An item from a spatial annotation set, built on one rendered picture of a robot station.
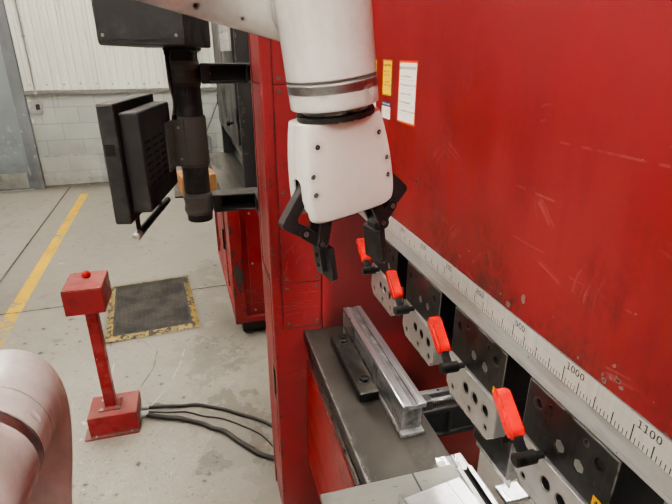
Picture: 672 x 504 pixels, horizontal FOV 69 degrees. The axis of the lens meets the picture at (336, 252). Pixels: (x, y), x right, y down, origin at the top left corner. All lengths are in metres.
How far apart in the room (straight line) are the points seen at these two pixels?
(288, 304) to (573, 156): 1.17
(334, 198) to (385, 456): 0.84
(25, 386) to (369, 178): 0.42
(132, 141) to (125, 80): 6.04
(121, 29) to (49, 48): 6.20
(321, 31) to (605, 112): 0.29
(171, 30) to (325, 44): 1.13
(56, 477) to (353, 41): 0.57
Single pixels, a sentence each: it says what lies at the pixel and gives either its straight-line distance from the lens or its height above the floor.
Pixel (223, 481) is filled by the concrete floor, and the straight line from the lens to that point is 2.41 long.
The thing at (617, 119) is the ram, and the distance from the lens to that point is 0.55.
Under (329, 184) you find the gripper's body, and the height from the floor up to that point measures 1.61.
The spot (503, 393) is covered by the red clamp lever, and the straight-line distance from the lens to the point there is 0.70.
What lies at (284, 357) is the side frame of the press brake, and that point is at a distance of 1.69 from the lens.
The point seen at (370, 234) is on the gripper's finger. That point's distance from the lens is 0.54.
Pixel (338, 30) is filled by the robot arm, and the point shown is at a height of 1.75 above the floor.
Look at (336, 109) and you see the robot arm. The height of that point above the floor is 1.68.
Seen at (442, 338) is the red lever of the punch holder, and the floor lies 1.29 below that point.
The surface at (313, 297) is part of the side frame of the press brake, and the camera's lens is 1.60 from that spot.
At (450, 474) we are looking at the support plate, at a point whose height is 1.00.
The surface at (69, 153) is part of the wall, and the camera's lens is 7.86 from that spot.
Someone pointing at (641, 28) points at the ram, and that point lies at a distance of 0.54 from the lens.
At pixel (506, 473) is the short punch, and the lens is 0.89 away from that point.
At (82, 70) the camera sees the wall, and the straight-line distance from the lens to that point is 7.69.
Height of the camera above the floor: 1.73
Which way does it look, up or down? 22 degrees down
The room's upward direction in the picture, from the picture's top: straight up
